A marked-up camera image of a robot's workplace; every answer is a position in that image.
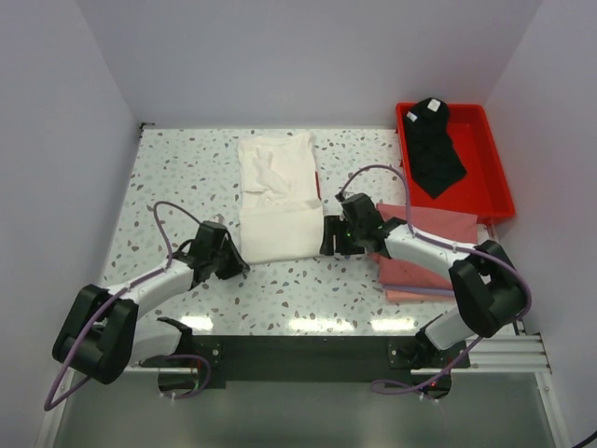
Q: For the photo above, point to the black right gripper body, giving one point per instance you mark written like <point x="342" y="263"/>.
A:
<point x="357" y="231"/>

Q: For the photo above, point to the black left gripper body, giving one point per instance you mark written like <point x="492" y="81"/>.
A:
<point x="226" y="262"/>

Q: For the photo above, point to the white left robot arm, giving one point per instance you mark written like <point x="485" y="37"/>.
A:
<point x="99" y="336"/>

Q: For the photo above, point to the black t-shirt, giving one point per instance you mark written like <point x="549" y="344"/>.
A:
<point x="434" y="164"/>

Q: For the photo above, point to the red plastic tray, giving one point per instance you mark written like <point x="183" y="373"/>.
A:
<point x="484" y="191"/>

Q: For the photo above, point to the folded salmon t-shirt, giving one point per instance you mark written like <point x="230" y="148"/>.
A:
<point x="395" y="296"/>

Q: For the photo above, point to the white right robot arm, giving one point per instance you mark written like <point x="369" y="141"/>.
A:
<point x="488" y="290"/>

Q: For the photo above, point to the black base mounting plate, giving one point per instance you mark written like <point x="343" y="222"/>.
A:
<point x="305" y="359"/>

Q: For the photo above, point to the folded lilac t-shirt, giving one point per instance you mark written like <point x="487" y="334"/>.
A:
<point x="422" y="290"/>

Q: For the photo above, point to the white Coca-Cola t-shirt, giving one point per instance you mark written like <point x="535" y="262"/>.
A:
<point x="282" y="215"/>

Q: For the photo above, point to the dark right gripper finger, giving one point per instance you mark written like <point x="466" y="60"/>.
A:
<point x="333" y="245"/>
<point x="335" y="226"/>

